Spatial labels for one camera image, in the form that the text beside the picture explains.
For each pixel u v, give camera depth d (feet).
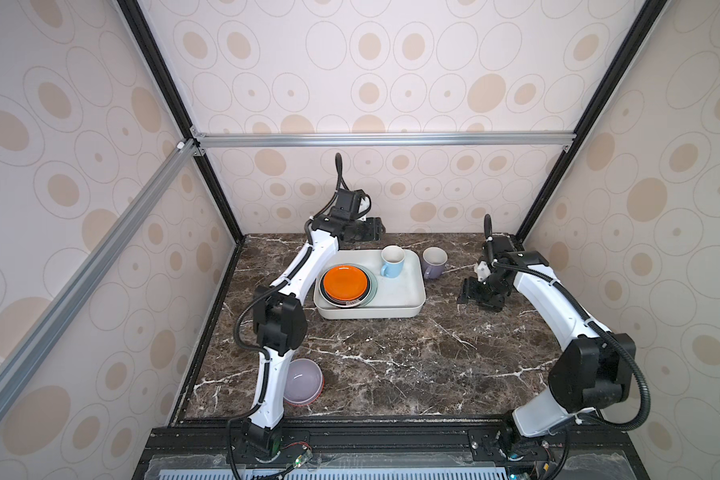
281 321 1.87
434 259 3.57
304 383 2.61
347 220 2.34
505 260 2.01
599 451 2.40
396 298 3.32
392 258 3.30
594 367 1.42
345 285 3.29
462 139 6.00
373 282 3.40
